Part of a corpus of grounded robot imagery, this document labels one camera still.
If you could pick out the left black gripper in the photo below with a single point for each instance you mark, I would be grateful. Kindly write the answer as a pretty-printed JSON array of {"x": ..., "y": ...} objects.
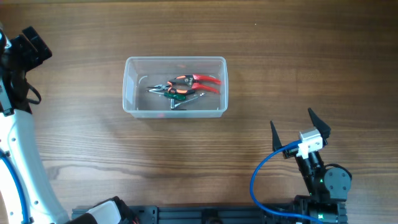
[{"x": 34, "y": 47}]

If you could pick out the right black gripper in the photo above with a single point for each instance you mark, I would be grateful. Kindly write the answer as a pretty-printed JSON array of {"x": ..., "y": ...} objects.
[{"x": 292, "y": 151}]

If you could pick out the clear plastic container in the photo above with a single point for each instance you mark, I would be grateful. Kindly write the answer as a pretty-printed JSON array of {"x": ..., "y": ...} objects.
[{"x": 142, "y": 72}]

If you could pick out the red handled snips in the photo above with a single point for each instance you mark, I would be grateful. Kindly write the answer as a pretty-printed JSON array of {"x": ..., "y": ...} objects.
[{"x": 195, "y": 82}]

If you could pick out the green handled screwdriver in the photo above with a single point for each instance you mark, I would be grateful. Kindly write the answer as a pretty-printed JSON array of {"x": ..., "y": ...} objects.
[{"x": 173, "y": 96}]

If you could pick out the orange black needle-nose pliers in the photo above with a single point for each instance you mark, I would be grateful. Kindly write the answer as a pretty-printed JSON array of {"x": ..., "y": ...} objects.
[{"x": 170, "y": 88}]

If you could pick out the small silver wrench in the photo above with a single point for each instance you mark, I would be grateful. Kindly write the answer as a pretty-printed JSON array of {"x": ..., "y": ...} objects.
[{"x": 174, "y": 105}]

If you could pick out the red black handled screwdriver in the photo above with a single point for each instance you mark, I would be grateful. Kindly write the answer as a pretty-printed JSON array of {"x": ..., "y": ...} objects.
[{"x": 170, "y": 113}]

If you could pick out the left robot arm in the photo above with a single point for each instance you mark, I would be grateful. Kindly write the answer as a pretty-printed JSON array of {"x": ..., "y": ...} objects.
[{"x": 25, "y": 187}]

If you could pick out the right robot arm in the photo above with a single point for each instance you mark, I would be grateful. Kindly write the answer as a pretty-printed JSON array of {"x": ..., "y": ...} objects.
[{"x": 327, "y": 184}]

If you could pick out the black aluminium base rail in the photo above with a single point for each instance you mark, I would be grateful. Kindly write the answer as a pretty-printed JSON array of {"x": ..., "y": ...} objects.
[{"x": 236, "y": 215}]

